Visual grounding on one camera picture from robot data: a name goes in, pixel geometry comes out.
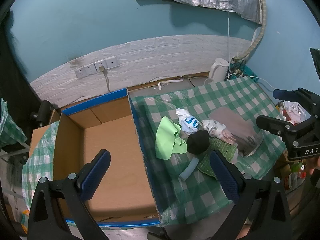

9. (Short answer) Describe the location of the left green checkered plastic sheet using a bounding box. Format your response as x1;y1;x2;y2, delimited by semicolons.
22;121;59;209

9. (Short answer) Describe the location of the green checkered tablecloth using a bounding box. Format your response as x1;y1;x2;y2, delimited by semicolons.
132;77;285;226

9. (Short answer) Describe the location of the blue-edged cardboard box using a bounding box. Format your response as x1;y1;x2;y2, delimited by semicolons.
28;88;162;229

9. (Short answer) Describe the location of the white blue plastic bag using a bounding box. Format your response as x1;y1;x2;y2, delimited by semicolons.
176;108;199;135

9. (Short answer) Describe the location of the white wall socket strip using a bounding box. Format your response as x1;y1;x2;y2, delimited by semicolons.
74;56;120;79

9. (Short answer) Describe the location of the grey cloth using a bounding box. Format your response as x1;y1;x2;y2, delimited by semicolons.
208;107;264;157

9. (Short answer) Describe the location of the black soft ball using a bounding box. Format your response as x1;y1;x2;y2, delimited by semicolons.
187;131;210;155

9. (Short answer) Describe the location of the grey plug cable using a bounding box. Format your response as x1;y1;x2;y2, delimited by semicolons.
98;66;112;93

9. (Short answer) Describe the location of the far left checkered cloth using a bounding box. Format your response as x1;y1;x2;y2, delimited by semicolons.
0;98;27;148

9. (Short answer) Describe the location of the white power strip on floor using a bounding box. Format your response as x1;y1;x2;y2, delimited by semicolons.
157;79;183;90

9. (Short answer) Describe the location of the striped insulated pipe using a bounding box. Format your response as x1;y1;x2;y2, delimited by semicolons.
232;0;267;62

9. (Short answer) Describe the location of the white electric kettle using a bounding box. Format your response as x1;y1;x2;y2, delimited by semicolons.
208;58;229;82

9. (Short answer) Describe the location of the green bubble wrap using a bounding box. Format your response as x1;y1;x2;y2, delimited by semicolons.
196;138;238;178

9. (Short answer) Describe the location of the light green cloth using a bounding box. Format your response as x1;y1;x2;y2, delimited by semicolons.
155;116;187;160

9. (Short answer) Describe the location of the light blue foam cylinder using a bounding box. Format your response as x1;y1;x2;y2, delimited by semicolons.
179;158;199;181

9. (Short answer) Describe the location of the patterned white pink bag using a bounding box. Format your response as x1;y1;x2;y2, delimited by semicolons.
201;119;236;145

